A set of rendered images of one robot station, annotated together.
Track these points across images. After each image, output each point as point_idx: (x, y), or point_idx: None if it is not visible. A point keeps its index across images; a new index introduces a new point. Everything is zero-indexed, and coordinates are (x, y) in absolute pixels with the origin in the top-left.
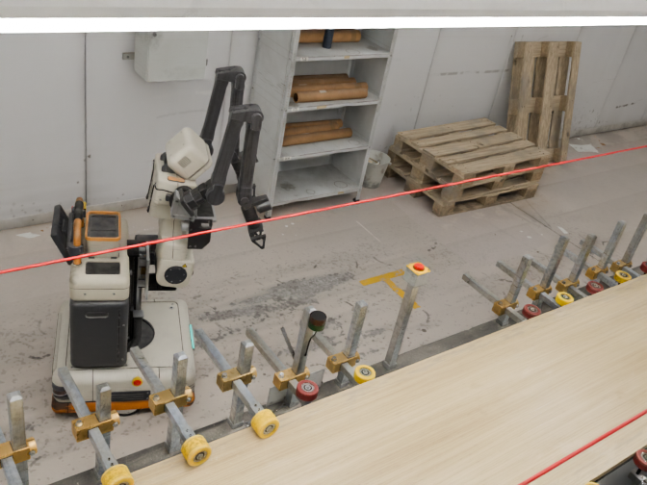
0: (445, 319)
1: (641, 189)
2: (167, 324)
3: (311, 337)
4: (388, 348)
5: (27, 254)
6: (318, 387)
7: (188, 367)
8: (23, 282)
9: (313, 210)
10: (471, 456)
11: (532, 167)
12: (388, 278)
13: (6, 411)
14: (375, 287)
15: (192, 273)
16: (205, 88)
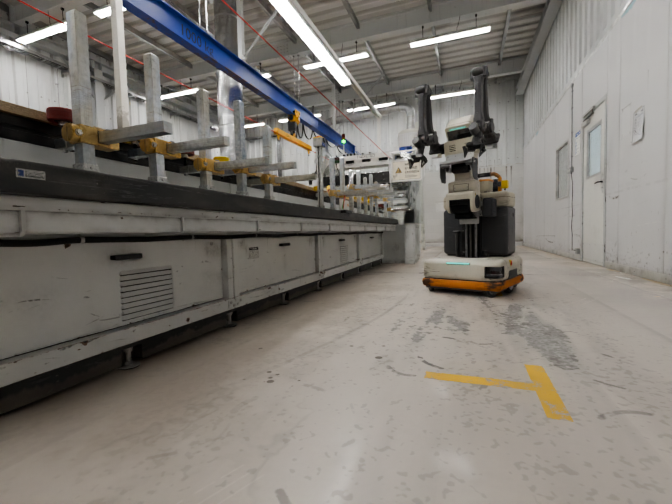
0: (372, 380)
1: None
2: (471, 258)
3: (338, 170)
4: (323, 196)
5: (645, 291)
6: (328, 189)
7: (429, 258)
8: (598, 288)
9: (338, 109)
10: None
11: (282, 56)
12: (536, 390)
13: None
14: (513, 370)
15: (446, 202)
16: None
